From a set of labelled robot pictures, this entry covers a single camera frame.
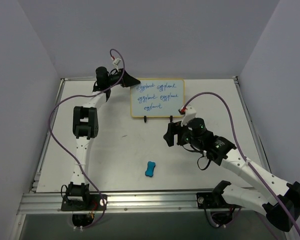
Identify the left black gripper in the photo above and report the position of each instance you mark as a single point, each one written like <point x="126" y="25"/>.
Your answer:
<point x="122" y="80"/>

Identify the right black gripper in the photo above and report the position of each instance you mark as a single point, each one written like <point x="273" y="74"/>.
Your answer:
<point x="178" y="135"/>

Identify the yellow framed small whiteboard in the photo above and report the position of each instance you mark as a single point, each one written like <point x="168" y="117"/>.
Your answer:
<point x="157" y="98"/>

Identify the blue bone shaped eraser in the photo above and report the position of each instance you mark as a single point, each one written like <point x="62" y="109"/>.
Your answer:
<point x="149" y="172"/>

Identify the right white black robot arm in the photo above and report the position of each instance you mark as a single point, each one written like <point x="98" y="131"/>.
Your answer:
<point x="276" y="199"/>

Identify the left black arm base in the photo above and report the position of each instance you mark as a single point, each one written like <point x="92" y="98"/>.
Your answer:
<point x="94" y="202"/>

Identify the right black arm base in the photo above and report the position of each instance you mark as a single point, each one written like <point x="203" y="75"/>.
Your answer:
<point x="206" y="200"/>

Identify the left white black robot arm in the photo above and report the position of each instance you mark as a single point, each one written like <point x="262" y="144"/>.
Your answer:
<point x="85" y="128"/>

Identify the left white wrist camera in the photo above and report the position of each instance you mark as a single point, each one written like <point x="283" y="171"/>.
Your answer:
<point x="116" y="61"/>

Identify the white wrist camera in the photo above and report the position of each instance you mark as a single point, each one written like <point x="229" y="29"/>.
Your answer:
<point x="188" y="113"/>
<point x="116" y="61"/>

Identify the black wire whiteboard stand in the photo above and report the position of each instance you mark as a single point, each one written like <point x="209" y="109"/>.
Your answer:
<point x="168" y="118"/>

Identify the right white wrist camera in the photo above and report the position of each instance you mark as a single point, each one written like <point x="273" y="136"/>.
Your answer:
<point x="188" y="113"/>

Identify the aluminium front rail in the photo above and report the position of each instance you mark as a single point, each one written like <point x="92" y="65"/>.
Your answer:
<point x="117" y="203"/>

